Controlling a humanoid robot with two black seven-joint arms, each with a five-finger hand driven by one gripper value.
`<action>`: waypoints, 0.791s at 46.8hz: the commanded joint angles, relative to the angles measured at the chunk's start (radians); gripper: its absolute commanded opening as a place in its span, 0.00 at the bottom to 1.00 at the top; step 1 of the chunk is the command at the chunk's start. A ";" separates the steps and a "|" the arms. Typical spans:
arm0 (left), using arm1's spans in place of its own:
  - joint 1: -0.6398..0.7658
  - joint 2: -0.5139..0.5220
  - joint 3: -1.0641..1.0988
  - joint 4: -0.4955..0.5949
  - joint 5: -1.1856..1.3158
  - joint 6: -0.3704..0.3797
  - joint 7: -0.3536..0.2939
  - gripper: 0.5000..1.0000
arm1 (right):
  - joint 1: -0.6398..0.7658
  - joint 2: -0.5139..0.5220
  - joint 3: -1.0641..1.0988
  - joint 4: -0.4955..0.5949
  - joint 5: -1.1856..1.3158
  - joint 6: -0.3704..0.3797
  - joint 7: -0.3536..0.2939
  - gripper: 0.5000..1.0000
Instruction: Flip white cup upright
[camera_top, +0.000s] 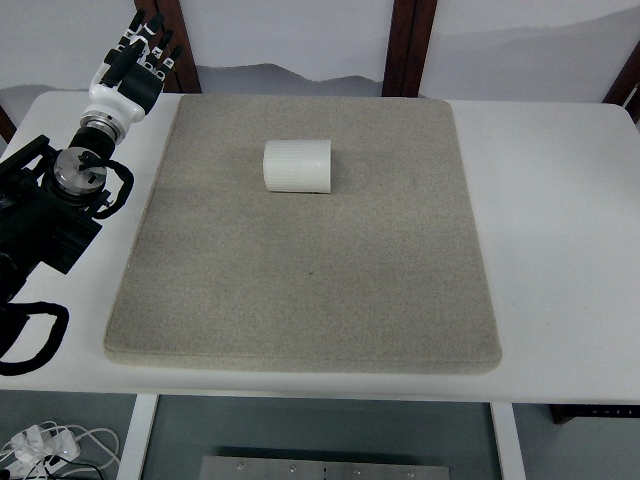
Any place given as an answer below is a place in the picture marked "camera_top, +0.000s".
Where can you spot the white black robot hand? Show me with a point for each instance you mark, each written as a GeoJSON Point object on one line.
{"type": "Point", "coordinates": [123, 92]}

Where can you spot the white ribbed cup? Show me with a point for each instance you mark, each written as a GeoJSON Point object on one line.
{"type": "Point", "coordinates": [297, 166]}

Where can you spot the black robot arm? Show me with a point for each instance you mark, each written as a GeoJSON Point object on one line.
{"type": "Point", "coordinates": [52, 201]}

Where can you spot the grey felt mat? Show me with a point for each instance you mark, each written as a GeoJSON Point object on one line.
{"type": "Point", "coordinates": [382, 275]}

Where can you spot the white table leg left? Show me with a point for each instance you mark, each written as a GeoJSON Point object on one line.
{"type": "Point", "coordinates": [138, 437]}

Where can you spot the white table leg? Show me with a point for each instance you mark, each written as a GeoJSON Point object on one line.
{"type": "Point", "coordinates": [507, 441]}
{"type": "Point", "coordinates": [138, 437]}

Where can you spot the white table leg right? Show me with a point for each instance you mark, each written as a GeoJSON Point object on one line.
{"type": "Point", "coordinates": [507, 441]}

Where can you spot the dark wooden furniture foot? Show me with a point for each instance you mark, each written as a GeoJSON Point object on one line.
{"type": "Point", "coordinates": [563, 413]}

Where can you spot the dark wooden frame post left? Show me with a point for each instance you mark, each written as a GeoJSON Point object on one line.
{"type": "Point", "coordinates": [184, 76]}

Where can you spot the dark wooden frame post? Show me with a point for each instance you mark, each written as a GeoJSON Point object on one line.
{"type": "Point", "coordinates": [184, 76]}
{"type": "Point", "coordinates": [624, 92]}
{"type": "Point", "coordinates": [409, 36]}

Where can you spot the dark wooden frame post centre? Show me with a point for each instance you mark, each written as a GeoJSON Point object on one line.
{"type": "Point", "coordinates": [409, 36]}

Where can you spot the white power strip with cables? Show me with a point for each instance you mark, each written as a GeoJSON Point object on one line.
{"type": "Point", "coordinates": [50, 450]}

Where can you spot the metal base plate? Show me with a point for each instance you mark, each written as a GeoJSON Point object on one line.
{"type": "Point", "coordinates": [228, 468]}

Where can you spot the dark wooden frame post right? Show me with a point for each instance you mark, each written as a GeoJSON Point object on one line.
{"type": "Point", "coordinates": [624, 92]}

